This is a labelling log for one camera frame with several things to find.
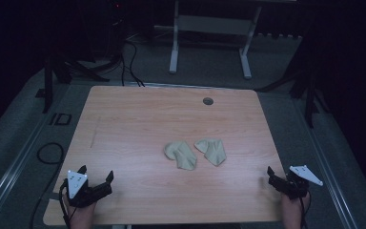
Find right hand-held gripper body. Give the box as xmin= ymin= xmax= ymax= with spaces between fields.
xmin=268 ymin=164 xmax=325 ymax=201

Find black looped floor cable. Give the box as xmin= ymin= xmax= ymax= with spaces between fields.
xmin=36 ymin=141 xmax=66 ymax=166

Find black hanging cables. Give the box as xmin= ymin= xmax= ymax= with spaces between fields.
xmin=119 ymin=37 xmax=146 ymax=88

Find black metal stand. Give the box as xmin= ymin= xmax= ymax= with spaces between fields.
xmin=34 ymin=52 xmax=111 ymax=115
xmin=256 ymin=63 xmax=330 ymax=129

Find black floor bracket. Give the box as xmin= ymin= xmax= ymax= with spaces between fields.
xmin=49 ymin=112 xmax=73 ymax=127

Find person's left hand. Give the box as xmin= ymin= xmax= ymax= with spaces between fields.
xmin=62 ymin=194 xmax=97 ymax=229

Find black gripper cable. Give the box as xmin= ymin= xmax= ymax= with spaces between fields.
xmin=28 ymin=165 xmax=71 ymax=229
xmin=299 ymin=190 xmax=313 ymax=229

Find beige sock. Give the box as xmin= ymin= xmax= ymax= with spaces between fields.
xmin=164 ymin=140 xmax=198 ymax=172
xmin=193 ymin=137 xmax=228 ymax=167

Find person's right hand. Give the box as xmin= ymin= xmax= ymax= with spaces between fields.
xmin=280 ymin=192 xmax=311 ymax=229

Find aluminium floor rail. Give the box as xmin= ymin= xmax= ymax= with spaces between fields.
xmin=0 ymin=83 xmax=77 ymax=223
xmin=294 ymin=94 xmax=360 ymax=229

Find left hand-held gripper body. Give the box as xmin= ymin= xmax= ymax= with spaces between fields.
xmin=63 ymin=170 xmax=113 ymax=209

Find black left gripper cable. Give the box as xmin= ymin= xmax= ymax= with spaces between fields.
xmin=28 ymin=165 xmax=71 ymax=229

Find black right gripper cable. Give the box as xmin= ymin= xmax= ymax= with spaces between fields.
xmin=299 ymin=190 xmax=313 ymax=229

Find white metal desk frame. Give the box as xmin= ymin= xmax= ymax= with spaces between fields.
xmin=168 ymin=0 xmax=263 ymax=80

